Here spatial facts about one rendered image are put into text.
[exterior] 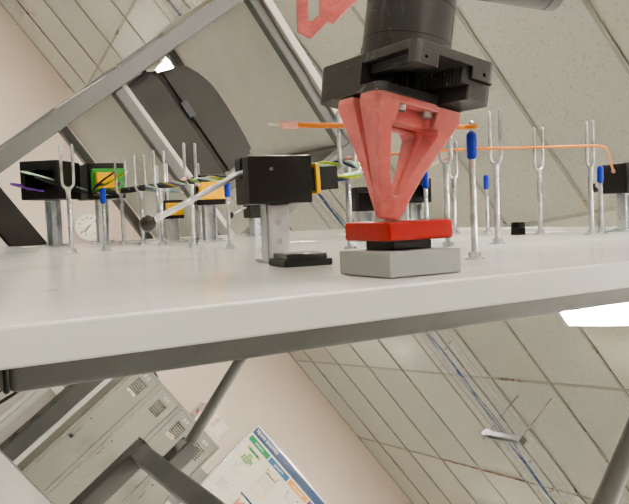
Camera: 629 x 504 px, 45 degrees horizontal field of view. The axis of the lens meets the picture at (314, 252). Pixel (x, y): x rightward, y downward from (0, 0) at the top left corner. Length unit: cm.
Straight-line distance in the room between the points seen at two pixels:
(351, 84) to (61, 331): 25
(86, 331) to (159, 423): 750
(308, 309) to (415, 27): 19
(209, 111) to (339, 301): 143
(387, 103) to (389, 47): 3
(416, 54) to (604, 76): 293
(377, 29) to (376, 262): 14
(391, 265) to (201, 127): 136
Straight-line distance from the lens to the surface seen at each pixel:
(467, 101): 48
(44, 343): 34
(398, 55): 47
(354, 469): 929
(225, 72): 215
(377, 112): 47
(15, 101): 837
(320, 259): 59
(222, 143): 181
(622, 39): 324
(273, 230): 65
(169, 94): 177
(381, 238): 46
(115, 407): 771
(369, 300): 41
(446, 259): 48
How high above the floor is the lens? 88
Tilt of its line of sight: 23 degrees up
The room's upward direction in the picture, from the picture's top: 47 degrees clockwise
